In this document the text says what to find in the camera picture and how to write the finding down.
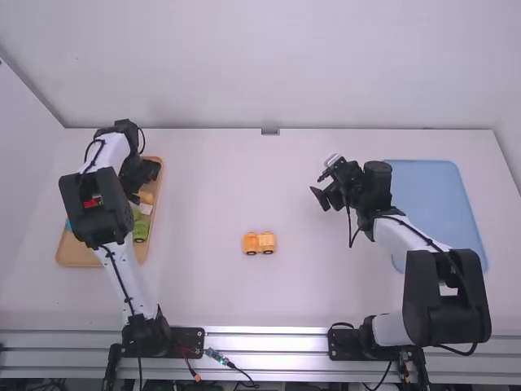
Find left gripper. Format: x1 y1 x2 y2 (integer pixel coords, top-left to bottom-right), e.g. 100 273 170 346
123 156 161 196

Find tan tray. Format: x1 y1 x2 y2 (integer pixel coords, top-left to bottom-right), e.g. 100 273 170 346
55 155 164 268

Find blue mat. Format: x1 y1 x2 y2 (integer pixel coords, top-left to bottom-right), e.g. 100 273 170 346
382 159 491 274

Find silver rails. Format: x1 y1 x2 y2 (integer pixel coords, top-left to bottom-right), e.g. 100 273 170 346
0 325 521 384

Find yellow toy car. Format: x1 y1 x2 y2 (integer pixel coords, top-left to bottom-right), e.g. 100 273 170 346
241 230 279 257

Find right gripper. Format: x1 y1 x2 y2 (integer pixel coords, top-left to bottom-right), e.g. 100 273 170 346
309 159 366 212

